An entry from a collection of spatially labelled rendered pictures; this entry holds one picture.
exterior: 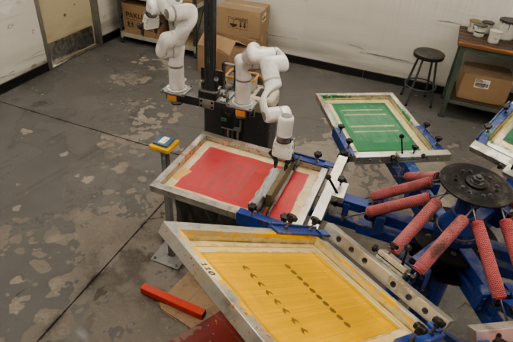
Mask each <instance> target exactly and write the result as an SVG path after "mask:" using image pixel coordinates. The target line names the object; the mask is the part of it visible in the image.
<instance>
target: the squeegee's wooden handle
mask: <svg viewBox="0 0 513 342"><path fill-rule="evenodd" d="M293 166H294V162H292V163H290V164H289V168H288V169H287V170H286V171H284V167H285V165H284V167H283V168H282V170H281V171H280V173H279V175H278V176H277V177H276V179H275V181H274V183H273V184H272V186H271V187H270V189H269V191H268V192H267V194H266V200H265V206H266V207H270V205H271V204H272V202H273V201H274V200H275V198H276V196H277V195H278V193H279V191H280V189H281V188H282V186H283V184H284V182H285V181H286V179H287V178H288V176H289V174H290V172H291V171H292V170H293Z"/></svg>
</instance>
